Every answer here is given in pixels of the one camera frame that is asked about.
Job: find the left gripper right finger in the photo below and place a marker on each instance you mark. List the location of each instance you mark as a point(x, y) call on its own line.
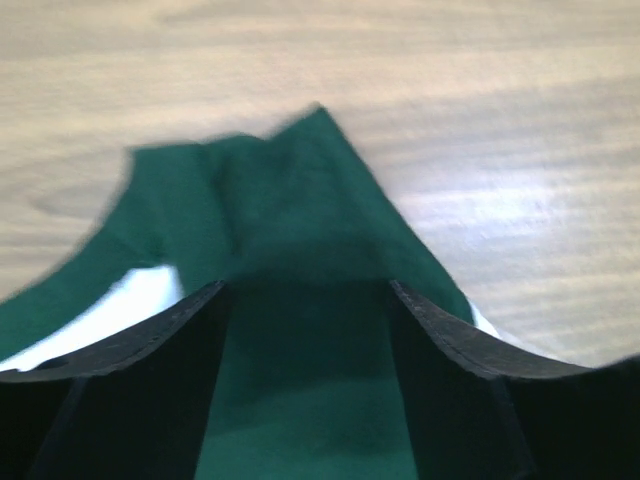
point(479, 408)

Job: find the white green-sleeved t-shirt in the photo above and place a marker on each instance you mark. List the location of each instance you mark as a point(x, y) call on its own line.
point(307, 245)

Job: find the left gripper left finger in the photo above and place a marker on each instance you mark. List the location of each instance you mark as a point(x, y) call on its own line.
point(132, 406)

